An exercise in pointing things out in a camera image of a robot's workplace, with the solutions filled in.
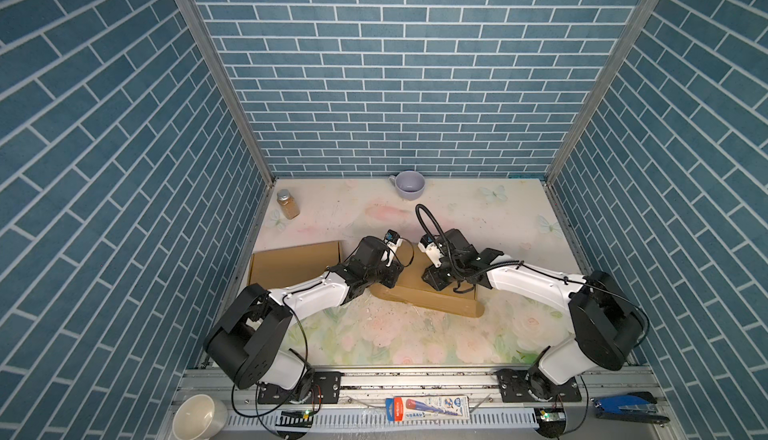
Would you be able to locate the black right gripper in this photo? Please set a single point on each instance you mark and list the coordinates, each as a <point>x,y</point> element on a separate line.
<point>432,278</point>

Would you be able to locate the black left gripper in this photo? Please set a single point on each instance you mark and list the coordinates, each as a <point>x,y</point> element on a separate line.
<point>394,274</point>

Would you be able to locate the brown cardboard box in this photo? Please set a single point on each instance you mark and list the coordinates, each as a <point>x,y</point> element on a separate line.
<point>411,289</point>
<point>290,266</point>

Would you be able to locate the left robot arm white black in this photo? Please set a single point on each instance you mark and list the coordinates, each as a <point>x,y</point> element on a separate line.
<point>246,341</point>

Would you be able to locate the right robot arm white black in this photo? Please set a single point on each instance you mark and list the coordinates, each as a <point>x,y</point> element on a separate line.
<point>606,326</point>

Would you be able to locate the lavender ceramic mug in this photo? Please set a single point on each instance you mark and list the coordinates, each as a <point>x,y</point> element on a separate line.
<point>409,185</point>

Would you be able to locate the glass spice jar silver lid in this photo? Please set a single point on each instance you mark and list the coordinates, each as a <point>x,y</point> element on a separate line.
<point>287,204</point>

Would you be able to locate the blue red white packet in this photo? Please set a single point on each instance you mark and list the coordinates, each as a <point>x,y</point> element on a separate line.
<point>402,409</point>

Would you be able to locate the white ceramic bowl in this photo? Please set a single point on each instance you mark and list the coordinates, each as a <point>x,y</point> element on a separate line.
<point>199,417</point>

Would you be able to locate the blue black stapler tool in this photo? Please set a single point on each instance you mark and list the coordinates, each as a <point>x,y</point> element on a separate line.
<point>636,407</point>

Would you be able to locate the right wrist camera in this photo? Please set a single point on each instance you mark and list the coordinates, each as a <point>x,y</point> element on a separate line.
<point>434,249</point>

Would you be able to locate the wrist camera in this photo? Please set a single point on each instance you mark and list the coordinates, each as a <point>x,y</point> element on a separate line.
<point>434,249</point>
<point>392,241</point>

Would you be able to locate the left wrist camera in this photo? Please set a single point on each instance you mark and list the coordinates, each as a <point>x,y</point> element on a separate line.
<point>392,241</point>

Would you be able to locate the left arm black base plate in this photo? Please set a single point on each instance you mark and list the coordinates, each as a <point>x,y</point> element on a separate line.
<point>324,387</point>

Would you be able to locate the aluminium front rail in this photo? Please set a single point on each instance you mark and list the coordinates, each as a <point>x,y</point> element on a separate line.
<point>360,412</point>

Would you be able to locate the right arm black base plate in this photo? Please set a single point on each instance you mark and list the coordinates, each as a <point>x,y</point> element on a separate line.
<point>529,385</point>

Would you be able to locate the aluminium corner post left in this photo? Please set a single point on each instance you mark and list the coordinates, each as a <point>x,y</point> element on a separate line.
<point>203,40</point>

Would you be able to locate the aluminium corner post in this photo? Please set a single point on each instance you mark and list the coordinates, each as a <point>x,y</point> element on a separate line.
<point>619,53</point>
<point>203,40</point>

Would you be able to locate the aluminium corner post right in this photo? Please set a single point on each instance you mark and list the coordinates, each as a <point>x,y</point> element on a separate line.
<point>619,53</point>

